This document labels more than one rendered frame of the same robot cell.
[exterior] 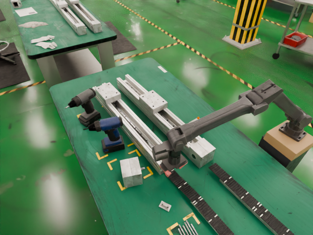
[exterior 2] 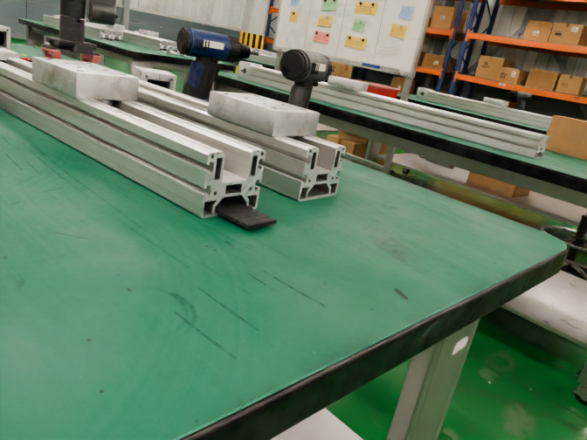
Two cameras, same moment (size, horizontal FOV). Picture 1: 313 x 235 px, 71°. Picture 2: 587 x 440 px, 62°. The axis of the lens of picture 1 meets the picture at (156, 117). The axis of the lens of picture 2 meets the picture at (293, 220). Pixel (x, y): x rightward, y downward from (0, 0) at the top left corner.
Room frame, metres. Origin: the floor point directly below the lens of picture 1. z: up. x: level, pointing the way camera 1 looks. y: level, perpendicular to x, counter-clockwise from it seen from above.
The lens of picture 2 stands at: (2.02, 0.15, 1.00)
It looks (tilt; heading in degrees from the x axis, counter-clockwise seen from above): 19 degrees down; 163
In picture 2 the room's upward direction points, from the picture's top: 11 degrees clockwise
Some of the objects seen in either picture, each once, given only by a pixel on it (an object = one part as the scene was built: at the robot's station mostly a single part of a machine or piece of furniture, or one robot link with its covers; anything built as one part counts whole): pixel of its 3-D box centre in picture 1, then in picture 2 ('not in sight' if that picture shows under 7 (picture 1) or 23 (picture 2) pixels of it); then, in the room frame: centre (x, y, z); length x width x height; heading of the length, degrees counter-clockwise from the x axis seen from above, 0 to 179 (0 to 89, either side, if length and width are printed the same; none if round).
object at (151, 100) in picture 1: (153, 103); (84, 86); (1.08, 0.02, 0.87); 0.16 x 0.11 x 0.07; 35
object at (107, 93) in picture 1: (108, 94); (261, 120); (1.18, 0.32, 0.87); 0.16 x 0.11 x 0.07; 35
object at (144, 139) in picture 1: (127, 120); (172, 116); (0.98, 0.18, 0.82); 0.80 x 0.10 x 0.09; 35
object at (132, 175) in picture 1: (133, 171); (148, 88); (0.61, 0.12, 0.83); 0.11 x 0.10 x 0.10; 104
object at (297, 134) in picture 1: (294, 127); not in sight; (0.84, -0.76, 0.88); 0.12 x 0.09 x 0.08; 37
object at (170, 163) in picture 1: (174, 157); (72, 32); (0.61, -0.08, 0.93); 0.10 x 0.07 x 0.07; 125
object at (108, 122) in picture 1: (105, 135); (217, 82); (0.80, 0.27, 0.89); 0.20 x 0.08 x 0.22; 107
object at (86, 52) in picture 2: (169, 169); (80, 63); (0.60, -0.06, 0.86); 0.07 x 0.07 x 0.09; 35
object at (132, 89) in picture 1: (153, 108); (83, 114); (1.08, 0.02, 0.82); 0.80 x 0.10 x 0.09; 35
